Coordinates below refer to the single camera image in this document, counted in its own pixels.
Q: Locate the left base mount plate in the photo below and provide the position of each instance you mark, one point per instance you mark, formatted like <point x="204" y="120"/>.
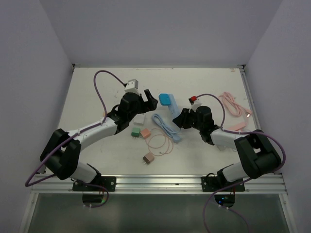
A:
<point x="108" y="182"/>

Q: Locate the pink charger plug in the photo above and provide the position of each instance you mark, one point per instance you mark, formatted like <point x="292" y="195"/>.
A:
<point x="145" y="133"/>

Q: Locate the aluminium front rail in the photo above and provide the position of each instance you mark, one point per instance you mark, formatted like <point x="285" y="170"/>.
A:
<point x="166" y="184"/>

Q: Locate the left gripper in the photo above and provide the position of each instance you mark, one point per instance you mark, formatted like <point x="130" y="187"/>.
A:
<point x="150" y="104"/>

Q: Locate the pink power strip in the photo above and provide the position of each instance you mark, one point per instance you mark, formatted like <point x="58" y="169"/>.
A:
<point x="238" y="127"/>

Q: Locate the silver white charger block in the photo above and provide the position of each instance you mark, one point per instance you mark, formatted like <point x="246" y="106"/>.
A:
<point x="221" y="148"/>

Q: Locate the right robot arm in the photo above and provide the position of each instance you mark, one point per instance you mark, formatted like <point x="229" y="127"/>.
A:
<point x="256" y="153"/>

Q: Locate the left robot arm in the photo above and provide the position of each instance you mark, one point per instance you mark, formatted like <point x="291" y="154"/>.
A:
<point x="62" y="152"/>

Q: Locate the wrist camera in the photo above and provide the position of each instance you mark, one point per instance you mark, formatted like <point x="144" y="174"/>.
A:
<point x="132" y="87"/>
<point x="195" y="103"/>

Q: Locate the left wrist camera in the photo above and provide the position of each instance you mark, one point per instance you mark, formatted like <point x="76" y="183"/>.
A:
<point x="132" y="87"/>

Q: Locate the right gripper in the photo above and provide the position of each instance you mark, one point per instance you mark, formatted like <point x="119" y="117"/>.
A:
<point x="180" y="120"/>

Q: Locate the base mount plate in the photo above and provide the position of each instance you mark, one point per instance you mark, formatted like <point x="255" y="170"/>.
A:
<point x="108" y="182"/>
<point x="211" y="183"/>

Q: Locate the blue square charger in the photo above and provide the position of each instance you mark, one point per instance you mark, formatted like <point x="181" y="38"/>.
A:
<point x="164" y="99"/>

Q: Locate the brown plug adapter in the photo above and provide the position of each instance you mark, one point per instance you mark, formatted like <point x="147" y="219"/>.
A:
<point x="148" y="158"/>

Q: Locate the green plug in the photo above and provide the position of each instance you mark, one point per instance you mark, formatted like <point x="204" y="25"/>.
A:
<point x="135" y="132"/>

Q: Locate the white charger plug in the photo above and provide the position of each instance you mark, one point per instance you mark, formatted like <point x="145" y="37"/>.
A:
<point x="139" y="119"/>

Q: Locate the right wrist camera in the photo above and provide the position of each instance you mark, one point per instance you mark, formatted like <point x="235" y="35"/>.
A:
<point x="195" y="103"/>

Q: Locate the light blue power strip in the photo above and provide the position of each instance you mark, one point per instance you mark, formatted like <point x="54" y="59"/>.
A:
<point x="167" y="128"/>

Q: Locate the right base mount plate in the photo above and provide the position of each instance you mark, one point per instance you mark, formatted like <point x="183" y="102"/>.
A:
<point x="211" y="183"/>

